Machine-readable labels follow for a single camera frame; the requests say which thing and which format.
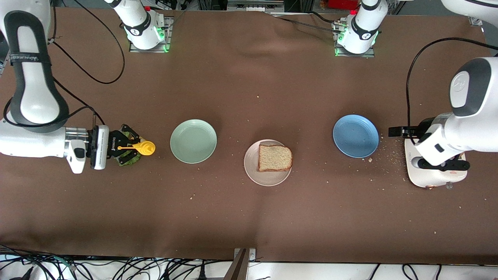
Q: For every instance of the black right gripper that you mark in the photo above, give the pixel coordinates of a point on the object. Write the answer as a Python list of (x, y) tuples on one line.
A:
[(115, 145)]

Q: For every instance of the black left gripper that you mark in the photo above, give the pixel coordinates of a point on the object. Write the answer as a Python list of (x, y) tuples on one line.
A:
[(411, 132)]

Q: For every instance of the yellow mustard squeeze bottle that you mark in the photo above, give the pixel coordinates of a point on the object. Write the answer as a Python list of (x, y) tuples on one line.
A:
[(147, 147)]

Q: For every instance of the brown bread slice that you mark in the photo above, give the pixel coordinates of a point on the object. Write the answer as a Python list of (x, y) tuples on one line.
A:
[(274, 158)]

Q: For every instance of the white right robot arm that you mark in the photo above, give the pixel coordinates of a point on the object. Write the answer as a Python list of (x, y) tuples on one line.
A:
[(35, 85)]

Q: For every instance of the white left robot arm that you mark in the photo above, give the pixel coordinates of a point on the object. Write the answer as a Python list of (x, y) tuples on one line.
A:
[(467, 128)]

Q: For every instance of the blue plate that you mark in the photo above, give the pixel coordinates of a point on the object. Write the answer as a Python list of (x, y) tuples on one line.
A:
[(356, 136)]

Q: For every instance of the light green plate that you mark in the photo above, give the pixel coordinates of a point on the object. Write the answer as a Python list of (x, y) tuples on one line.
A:
[(193, 142)]

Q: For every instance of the beige plate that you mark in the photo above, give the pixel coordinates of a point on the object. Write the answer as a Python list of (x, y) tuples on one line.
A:
[(268, 179)]

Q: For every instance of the white two-slot toaster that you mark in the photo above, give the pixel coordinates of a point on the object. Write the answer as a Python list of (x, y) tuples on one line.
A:
[(428, 179)]

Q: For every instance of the grey toaster power plug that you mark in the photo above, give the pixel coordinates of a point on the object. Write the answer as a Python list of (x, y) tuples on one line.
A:
[(450, 186)]

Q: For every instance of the brown table cloth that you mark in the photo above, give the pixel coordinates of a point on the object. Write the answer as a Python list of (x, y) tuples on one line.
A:
[(233, 97)]

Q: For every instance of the red box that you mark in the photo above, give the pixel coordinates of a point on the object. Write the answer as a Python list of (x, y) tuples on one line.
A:
[(342, 4)]

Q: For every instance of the grey metal equipment box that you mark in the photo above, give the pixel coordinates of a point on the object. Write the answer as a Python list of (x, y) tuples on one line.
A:
[(253, 4)]

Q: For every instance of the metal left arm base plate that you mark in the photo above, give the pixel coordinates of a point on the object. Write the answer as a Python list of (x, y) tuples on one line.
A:
[(369, 55)]

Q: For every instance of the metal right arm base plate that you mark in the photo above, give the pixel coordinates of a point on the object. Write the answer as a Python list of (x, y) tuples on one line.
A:
[(168, 39)]

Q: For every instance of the aluminium frame profile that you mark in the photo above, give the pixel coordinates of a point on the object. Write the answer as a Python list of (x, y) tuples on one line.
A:
[(474, 21)]

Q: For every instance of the metal table edge bracket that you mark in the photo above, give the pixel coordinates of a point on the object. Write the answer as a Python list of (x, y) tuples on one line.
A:
[(239, 268)]

